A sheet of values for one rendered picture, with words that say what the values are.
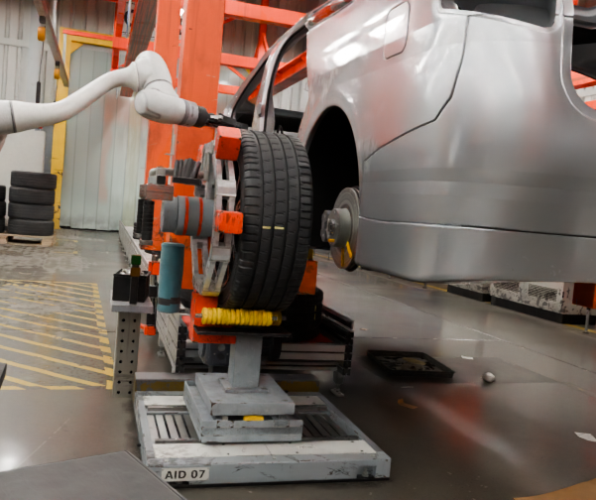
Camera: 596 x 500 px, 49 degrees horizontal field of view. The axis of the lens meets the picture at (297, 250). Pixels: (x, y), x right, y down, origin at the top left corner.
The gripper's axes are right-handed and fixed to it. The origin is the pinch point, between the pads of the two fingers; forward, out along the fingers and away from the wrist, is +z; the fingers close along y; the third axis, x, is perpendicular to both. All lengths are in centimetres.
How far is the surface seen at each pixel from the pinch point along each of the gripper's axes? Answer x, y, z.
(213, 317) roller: -70, 5, -11
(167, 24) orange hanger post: 123, -204, 83
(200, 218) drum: -35.8, 0.0, -14.8
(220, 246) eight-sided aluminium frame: -46, 19, -19
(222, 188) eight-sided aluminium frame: -27.9, 20.7, -20.7
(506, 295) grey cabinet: -51, -195, 520
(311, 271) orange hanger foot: -50, -25, 63
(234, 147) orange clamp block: -13.1, 19.2, -15.7
